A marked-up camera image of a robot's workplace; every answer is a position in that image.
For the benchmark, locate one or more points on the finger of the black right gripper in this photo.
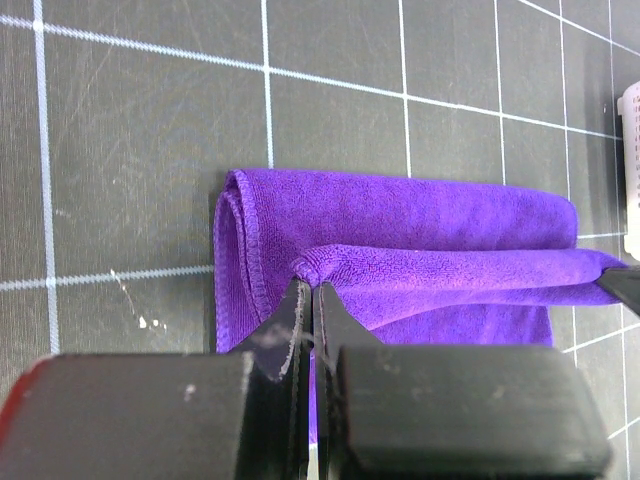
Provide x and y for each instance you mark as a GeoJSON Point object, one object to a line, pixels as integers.
{"type": "Point", "coordinates": [620, 284]}

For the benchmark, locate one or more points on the white plastic mesh basket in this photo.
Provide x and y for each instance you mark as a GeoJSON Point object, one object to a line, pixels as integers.
{"type": "Point", "coordinates": [628, 109]}

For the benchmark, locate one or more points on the purple towel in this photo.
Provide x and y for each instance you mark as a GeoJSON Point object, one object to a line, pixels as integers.
{"type": "Point", "coordinates": [414, 261]}

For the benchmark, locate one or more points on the black grid cutting mat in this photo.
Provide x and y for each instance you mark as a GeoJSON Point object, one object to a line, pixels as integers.
{"type": "Point", "coordinates": [120, 121]}

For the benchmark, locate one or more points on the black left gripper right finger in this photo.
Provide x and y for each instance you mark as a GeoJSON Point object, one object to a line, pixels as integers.
{"type": "Point", "coordinates": [448, 411]}

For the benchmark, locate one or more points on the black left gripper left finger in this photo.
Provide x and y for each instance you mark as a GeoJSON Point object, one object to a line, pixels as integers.
{"type": "Point", "coordinates": [238, 415]}

